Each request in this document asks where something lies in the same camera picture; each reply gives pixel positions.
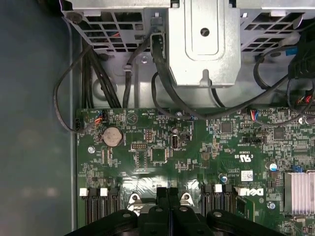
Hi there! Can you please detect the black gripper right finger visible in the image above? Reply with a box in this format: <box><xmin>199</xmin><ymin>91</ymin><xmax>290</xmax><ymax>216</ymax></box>
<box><xmin>168</xmin><ymin>188</ymin><xmax>283</xmax><ymax>236</ymax></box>

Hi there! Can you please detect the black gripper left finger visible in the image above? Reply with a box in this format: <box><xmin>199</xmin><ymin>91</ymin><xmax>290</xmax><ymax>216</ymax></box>
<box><xmin>64</xmin><ymin>187</ymin><xmax>171</xmax><ymax>236</ymax></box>

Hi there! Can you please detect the CPU socket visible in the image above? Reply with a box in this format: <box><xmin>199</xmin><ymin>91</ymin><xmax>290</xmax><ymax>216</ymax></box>
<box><xmin>127</xmin><ymin>192</ymin><xmax>195</xmax><ymax>217</ymax></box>

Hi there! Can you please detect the black clip RAM slot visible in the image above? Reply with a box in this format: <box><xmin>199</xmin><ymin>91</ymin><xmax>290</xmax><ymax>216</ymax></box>
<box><xmin>200</xmin><ymin>184</ymin><xmax>213</xmax><ymax>217</ymax></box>
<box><xmin>109</xmin><ymin>188</ymin><xmax>121</xmax><ymax>217</ymax></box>
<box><xmin>224</xmin><ymin>184</ymin><xmax>234</xmax><ymax>217</ymax></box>
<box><xmin>88</xmin><ymin>188</ymin><xmax>100</xmax><ymax>224</ymax></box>

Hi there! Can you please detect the green motherboard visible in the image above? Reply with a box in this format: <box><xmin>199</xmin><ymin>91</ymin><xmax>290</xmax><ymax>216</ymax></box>
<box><xmin>75</xmin><ymin>108</ymin><xmax>315</xmax><ymax>236</ymax></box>

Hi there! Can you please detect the silver internal USB port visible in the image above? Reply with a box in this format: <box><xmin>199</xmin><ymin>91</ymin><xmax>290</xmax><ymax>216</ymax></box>
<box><xmin>170</xmin><ymin>133</ymin><xmax>180</xmax><ymax>149</ymax></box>

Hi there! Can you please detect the white board sticker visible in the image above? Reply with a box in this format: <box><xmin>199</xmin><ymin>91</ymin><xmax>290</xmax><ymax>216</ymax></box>
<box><xmin>240</xmin><ymin>170</ymin><xmax>256</xmax><ymax>180</ymax></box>

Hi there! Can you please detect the silver coin battery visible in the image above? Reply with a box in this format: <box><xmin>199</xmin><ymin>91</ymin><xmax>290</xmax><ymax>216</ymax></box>
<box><xmin>101</xmin><ymin>125</ymin><xmax>123</xmax><ymax>147</ymax></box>

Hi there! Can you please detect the black square chip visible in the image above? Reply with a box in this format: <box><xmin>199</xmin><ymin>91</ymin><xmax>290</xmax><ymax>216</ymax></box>
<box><xmin>220</xmin><ymin>121</ymin><xmax>232</xmax><ymax>134</ymax></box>
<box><xmin>273</xmin><ymin>127</ymin><xmax>285</xmax><ymax>140</ymax></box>

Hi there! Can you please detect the silver finned heatsink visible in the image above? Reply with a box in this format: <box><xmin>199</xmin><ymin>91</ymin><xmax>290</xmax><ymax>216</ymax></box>
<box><xmin>283</xmin><ymin>171</ymin><xmax>315</xmax><ymax>215</ymax></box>

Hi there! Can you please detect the silver disk bay cage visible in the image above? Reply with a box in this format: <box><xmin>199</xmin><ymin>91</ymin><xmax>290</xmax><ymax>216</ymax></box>
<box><xmin>60</xmin><ymin>0</ymin><xmax>315</xmax><ymax>87</ymax></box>

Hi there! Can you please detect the dark grey PC case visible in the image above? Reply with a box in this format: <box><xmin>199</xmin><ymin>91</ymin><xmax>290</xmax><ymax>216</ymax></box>
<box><xmin>0</xmin><ymin>0</ymin><xmax>296</xmax><ymax>236</ymax></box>

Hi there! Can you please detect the black power connector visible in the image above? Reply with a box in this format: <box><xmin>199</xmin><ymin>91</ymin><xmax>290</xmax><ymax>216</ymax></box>
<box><xmin>287</xmin><ymin>24</ymin><xmax>315</xmax><ymax>82</ymax></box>

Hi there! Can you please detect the thin black loop wire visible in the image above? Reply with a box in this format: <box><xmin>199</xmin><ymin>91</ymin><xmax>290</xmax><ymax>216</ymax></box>
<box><xmin>286</xmin><ymin>77</ymin><xmax>315</xmax><ymax>115</ymax></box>
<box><xmin>150</xmin><ymin>71</ymin><xmax>197</xmax><ymax>121</ymax></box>
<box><xmin>52</xmin><ymin>45</ymin><xmax>96</xmax><ymax>135</ymax></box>
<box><xmin>252</xmin><ymin>53</ymin><xmax>293</xmax><ymax>92</ymax></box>

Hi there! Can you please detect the short black cable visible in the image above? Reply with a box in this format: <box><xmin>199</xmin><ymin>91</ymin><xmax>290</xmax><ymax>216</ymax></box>
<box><xmin>210</xmin><ymin>86</ymin><xmax>227</xmax><ymax>109</ymax></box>

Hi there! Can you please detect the black cable with clip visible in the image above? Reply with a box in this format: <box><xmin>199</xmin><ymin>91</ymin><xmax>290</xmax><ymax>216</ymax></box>
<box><xmin>122</xmin><ymin>36</ymin><xmax>155</xmax><ymax>109</ymax></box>

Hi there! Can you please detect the straight black cable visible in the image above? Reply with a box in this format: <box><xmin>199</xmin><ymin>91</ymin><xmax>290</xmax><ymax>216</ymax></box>
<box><xmin>82</xmin><ymin>49</ymin><xmax>94</xmax><ymax>109</ymax></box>
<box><xmin>90</xmin><ymin>46</ymin><xmax>123</xmax><ymax>109</ymax></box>

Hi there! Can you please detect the thick flat black cable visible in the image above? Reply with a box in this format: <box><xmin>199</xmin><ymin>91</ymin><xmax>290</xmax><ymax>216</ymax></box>
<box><xmin>149</xmin><ymin>33</ymin><xmax>291</xmax><ymax>118</ymax></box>

